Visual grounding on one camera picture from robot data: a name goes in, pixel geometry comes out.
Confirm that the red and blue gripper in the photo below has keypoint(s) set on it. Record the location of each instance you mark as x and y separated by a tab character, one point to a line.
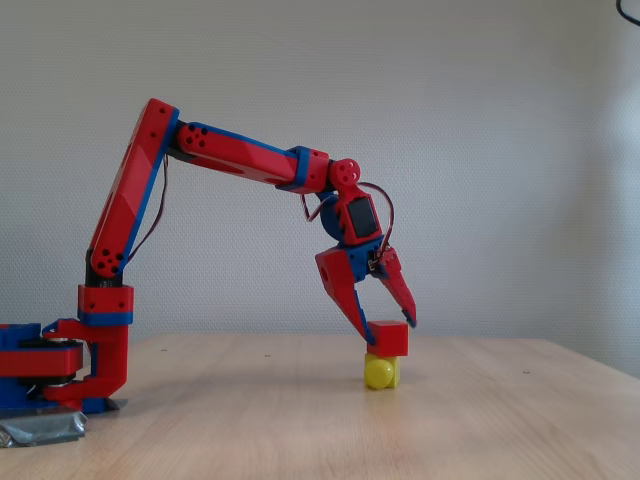
344	269

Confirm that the red cube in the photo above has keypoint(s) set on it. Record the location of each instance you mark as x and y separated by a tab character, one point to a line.
390	340

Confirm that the red and blue robot base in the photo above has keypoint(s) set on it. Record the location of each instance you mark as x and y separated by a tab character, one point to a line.
20	362

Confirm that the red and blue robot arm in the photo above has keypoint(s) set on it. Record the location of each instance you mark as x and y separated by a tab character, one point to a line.
235	155

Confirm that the yellow cube with knob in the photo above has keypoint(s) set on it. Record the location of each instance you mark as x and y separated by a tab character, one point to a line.
380	374

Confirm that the grey duct tape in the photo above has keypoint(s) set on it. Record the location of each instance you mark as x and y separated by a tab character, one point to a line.
45	425

